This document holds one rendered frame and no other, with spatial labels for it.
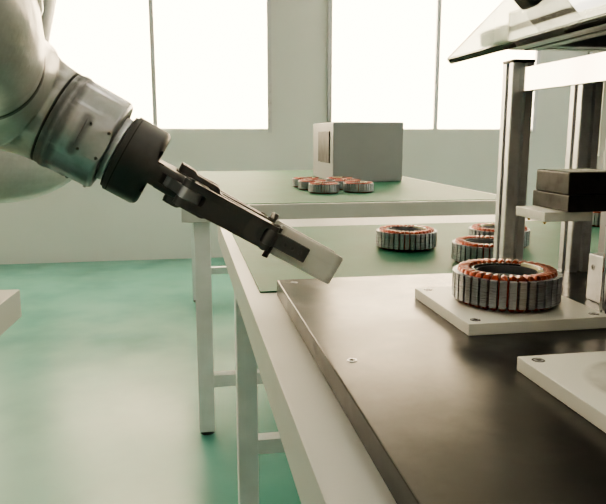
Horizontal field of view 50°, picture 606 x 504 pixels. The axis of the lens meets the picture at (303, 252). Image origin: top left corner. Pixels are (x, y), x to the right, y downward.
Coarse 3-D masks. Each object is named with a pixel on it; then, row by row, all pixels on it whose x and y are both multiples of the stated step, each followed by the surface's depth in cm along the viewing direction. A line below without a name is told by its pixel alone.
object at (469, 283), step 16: (464, 272) 68; (480, 272) 67; (496, 272) 73; (512, 272) 72; (528, 272) 71; (544, 272) 67; (560, 272) 69; (464, 288) 68; (480, 288) 66; (496, 288) 65; (512, 288) 64; (528, 288) 65; (544, 288) 65; (560, 288) 67; (480, 304) 66; (496, 304) 65; (512, 304) 65; (528, 304) 65; (544, 304) 65
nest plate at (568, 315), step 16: (416, 288) 76; (432, 288) 76; (448, 288) 76; (432, 304) 71; (448, 304) 69; (464, 304) 69; (560, 304) 69; (576, 304) 69; (448, 320) 67; (464, 320) 63; (480, 320) 63; (496, 320) 63; (512, 320) 63; (528, 320) 63; (544, 320) 63; (560, 320) 63; (576, 320) 64; (592, 320) 64
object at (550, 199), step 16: (544, 176) 70; (560, 176) 67; (576, 176) 66; (592, 176) 66; (544, 192) 70; (560, 192) 67; (576, 192) 66; (592, 192) 66; (528, 208) 69; (544, 208) 69; (560, 208) 67; (576, 208) 66; (592, 208) 66
